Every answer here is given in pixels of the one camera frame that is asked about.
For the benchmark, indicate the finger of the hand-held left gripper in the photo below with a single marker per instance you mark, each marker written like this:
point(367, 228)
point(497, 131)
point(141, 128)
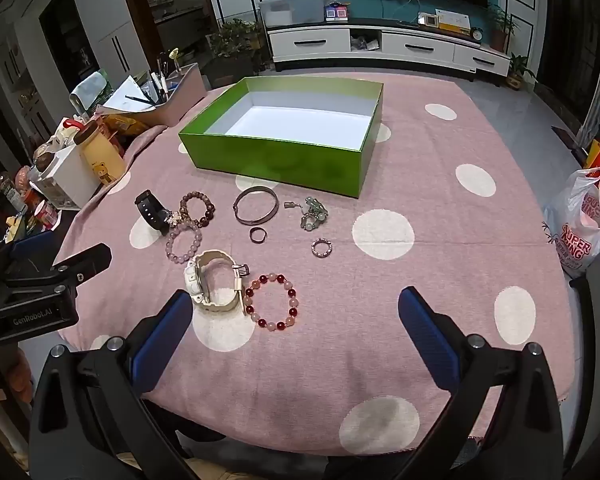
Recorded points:
point(32, 247)
point(82, 260)

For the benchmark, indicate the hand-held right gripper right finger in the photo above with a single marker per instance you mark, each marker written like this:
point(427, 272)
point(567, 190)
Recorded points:
point(427, 335)

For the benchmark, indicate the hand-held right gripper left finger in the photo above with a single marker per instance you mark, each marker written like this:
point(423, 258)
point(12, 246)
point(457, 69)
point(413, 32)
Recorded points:
point(162, 345)

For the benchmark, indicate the black wrist watch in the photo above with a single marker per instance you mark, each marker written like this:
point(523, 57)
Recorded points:
point(145, 207)

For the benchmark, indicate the gold flower ornament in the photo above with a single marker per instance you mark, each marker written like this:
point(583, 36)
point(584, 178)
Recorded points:
point(175, 218)

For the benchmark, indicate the white wrist watch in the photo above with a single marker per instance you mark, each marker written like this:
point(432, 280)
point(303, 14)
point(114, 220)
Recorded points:
point(215, 257)

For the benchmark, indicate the green cardboard box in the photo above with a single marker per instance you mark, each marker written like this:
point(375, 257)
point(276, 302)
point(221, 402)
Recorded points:
point(280, 160)

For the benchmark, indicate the pink polka dot tablecloth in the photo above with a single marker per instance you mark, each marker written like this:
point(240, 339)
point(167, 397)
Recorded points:
point(430, 260)

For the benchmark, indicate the yellow bottle with brown lid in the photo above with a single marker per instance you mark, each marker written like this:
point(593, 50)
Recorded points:
point(102, 160)

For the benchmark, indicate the yellow snack packet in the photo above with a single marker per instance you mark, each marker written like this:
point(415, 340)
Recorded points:
point(122, 124)

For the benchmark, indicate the white paper sheet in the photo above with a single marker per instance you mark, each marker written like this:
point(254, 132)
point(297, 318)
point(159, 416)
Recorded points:
point(125, 97)

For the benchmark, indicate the green and white bag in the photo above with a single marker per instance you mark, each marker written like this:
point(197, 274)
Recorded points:
point(92, 89)

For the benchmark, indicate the pencil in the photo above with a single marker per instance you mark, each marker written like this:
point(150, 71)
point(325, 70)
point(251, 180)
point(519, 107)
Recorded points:
point(140, 99)

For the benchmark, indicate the silver bangle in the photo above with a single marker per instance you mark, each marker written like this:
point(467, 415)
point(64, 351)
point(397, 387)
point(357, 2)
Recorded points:
point(275, 206)

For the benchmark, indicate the white plastic shopping bag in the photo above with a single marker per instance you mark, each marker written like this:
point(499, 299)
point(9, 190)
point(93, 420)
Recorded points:
point(577, 230)

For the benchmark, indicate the pink organizer bin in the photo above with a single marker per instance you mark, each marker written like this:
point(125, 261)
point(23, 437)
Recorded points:
point(185, 95)

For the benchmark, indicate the yellow-tipped stick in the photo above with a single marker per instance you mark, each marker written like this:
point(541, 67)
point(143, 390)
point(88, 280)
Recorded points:
point(174, 54)

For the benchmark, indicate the white cabinet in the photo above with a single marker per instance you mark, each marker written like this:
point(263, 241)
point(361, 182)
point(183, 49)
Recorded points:
point(112, 30)

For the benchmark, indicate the leafy plants in black planter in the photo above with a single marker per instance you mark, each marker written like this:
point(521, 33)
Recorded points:
point(235, 42)

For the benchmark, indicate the small potted plant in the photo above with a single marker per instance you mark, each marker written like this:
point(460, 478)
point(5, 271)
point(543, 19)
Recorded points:
point(517, 70)

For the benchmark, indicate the white tv stand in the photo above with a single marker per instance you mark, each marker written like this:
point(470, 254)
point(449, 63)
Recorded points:
point(410, 47)

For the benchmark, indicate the black alarm clock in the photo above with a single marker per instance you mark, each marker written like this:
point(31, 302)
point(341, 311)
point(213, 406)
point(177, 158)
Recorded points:
point(476, 34)

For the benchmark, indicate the yellow and white box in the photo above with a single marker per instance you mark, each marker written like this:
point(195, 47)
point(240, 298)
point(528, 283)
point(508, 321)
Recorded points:
point(452, 21)

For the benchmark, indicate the tall potted plant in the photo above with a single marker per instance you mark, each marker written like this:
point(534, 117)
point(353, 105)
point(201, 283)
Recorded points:
point(500, 27)

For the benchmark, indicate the clear plastic storage box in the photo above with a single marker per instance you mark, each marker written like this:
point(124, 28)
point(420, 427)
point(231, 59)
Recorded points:
point(290, 10)

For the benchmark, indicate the blue and red card stands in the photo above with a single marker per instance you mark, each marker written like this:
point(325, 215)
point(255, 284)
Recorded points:
point(337, 12)

